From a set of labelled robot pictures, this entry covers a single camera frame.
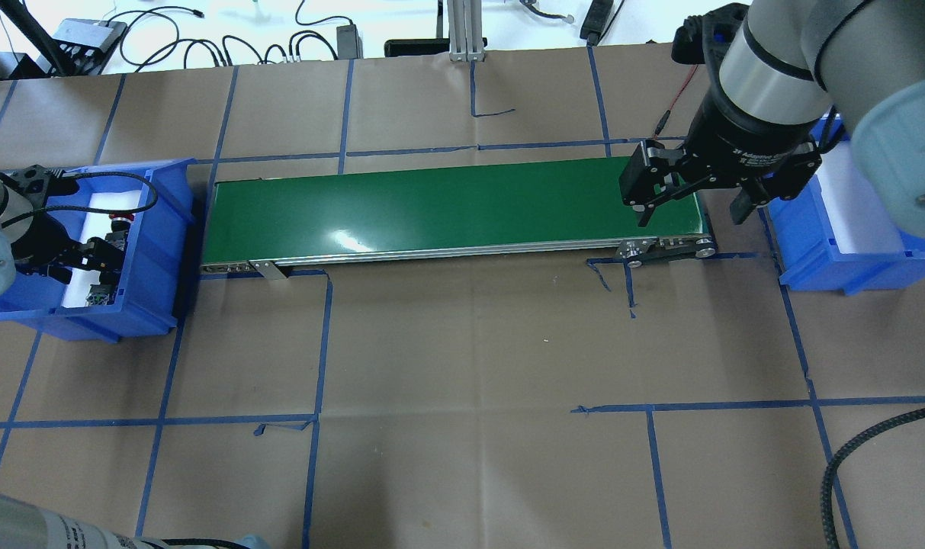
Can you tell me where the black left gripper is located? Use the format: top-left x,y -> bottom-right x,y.
11,214 -> 125,277

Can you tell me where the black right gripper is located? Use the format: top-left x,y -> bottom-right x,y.
618,88 -> 822,228

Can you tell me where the red push button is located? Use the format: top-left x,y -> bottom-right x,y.
104,214 -> 135,252

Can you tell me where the yellow push button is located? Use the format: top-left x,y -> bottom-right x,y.
85,284 -> 118,307

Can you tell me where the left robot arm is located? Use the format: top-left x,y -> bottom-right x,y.
0,165 -> 135,306

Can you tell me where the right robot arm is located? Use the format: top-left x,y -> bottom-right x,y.
619,1 -> 925,239

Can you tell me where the white foam pad left bin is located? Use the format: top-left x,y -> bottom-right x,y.
61,190 -> 143,308

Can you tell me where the blue bin left side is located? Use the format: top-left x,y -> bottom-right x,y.
0,159 -> 196,342

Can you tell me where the blue bin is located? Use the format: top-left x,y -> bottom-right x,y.
0,159 -> 196,342
766,135 -> 925,295

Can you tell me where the blue bin right side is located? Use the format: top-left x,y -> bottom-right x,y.
766,135 -> 925,295

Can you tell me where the green conveyor belt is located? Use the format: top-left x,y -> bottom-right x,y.
201,159 -> 714,274

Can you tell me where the black power adapter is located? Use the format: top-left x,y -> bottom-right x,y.
336,24 -> 364,59

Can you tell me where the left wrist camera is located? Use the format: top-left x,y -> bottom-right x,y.
0,165 -> 79,209

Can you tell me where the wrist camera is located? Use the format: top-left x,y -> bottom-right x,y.
0,165 -> 79,209
670,3 -> 748,69

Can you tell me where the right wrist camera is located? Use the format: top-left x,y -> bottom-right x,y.
670,3 -> 748,69

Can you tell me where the aluminium frame post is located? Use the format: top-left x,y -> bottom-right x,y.
442,0 -> 486,62

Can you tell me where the black braided cable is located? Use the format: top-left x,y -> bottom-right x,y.
821,402 -> 925,549

